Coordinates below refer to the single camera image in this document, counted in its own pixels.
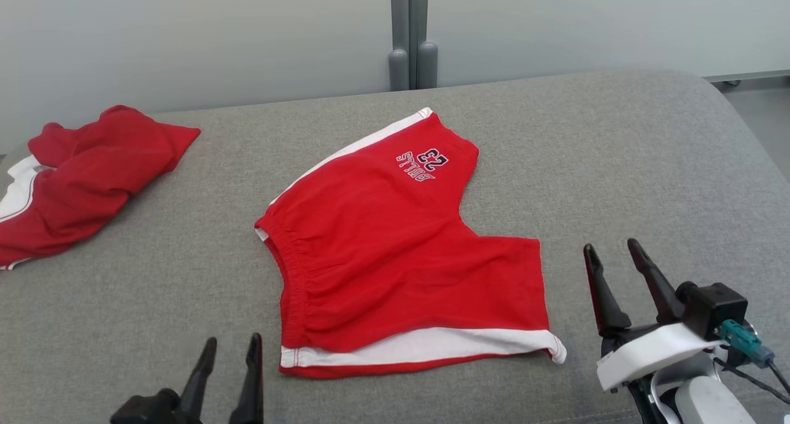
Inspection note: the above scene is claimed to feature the grey partition base rail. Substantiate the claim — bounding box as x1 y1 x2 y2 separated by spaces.
702 69 790 88

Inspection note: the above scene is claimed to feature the teal right camera connector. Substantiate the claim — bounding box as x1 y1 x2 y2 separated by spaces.
718 318 776 369

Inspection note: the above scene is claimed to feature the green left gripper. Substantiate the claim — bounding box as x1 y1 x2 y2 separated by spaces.
110 333 265 424

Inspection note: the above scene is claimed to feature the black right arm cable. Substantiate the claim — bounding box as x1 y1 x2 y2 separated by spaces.
712 355 790 407

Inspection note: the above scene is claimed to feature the red basketball jersey white trim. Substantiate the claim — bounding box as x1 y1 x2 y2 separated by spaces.
0 105 202 271

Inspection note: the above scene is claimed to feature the grey partition post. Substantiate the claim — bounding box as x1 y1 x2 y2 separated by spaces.
388 0 411 92
409 0 439 91

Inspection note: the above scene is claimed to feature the red basketball shorts white trim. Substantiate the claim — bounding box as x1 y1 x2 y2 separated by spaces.
254 107 567 380

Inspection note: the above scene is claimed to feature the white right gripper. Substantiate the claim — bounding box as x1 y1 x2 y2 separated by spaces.
583 238 720 393

